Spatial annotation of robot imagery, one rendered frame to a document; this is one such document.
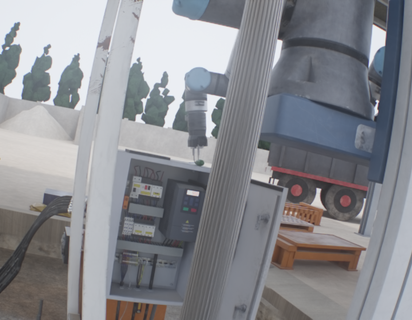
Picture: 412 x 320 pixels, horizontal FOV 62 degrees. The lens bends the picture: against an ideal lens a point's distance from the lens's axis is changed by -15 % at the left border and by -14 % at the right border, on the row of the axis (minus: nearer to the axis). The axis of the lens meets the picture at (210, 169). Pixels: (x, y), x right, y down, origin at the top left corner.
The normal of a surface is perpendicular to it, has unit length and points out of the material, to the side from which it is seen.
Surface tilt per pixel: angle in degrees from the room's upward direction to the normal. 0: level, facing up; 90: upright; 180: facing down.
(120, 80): 81
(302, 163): 90
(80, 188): 91
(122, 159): 90
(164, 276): 90
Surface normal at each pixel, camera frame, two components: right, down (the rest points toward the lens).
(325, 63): -0.15, -0.34
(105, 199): 0.36, -0.05
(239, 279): -0.83, -0.15
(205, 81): 0.00, 0.02
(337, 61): 0.09, -0.29
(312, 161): -0.22, 0.00
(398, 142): -0.96, -0.19
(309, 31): -0.59, -0.08
